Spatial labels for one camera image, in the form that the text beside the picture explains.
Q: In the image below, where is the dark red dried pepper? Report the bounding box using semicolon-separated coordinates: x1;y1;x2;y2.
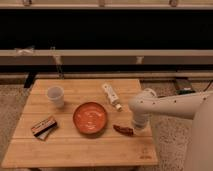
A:
113;125;134;136

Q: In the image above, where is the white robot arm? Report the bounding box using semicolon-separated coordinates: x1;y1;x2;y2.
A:
129;88;213;171

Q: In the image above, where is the white tube bottle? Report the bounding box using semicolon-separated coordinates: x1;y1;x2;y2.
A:
102;83;122;111

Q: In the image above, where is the orange bowl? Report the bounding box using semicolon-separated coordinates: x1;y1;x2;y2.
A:
73;102;108;135

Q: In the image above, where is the black floor device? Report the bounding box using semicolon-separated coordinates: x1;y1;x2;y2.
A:
175;78;195;95

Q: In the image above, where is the wooden table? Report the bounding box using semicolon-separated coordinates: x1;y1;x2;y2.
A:
2;79;158;168

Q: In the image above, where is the white plastic cup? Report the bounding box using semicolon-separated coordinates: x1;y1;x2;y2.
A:
46;86;64;108

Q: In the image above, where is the grey metal rail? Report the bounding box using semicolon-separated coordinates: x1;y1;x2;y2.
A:
0;49;213;66

